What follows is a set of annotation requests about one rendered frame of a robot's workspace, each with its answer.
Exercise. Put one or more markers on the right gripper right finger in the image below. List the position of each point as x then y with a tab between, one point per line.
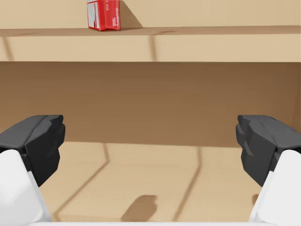
265	150

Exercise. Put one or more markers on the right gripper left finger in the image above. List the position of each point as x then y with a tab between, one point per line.
35	150

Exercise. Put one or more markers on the pale wooden shelf unit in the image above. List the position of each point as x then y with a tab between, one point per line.
150	101

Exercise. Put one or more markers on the red and white carton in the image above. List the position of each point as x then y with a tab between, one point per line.
104	15

